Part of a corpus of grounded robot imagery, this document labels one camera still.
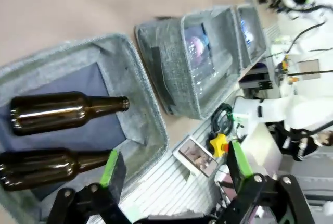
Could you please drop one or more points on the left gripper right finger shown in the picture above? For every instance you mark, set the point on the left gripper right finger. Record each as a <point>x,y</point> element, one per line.
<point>260,198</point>

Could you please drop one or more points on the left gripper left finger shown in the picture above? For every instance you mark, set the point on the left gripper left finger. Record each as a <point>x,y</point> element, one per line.
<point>104,203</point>

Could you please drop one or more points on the blue crushed drink can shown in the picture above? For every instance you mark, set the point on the blue crushed drink can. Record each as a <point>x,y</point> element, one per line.
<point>245,27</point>

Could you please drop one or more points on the brown glass bottle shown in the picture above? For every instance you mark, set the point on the brown glass bottle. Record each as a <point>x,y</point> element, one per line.
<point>39,168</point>
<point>52,112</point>

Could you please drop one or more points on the clear plastic bottle blue cap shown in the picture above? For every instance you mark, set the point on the clear plastic bottle blue cap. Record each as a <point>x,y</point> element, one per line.
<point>196,45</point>

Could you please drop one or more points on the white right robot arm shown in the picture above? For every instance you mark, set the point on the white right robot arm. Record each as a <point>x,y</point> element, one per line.
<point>275,109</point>

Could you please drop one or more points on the grey fabric basket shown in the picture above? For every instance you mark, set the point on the grey fabric basket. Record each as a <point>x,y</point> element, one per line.
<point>257,34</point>
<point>177,60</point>
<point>145,83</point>

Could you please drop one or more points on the yellow emergency stop box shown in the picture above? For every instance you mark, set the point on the yellow emergency stop box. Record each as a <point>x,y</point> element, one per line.
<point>217,142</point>

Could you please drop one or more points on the crushed clear plastic bottle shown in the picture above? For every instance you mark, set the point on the crushed clear plastic bottle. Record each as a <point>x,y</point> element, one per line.
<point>205,78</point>

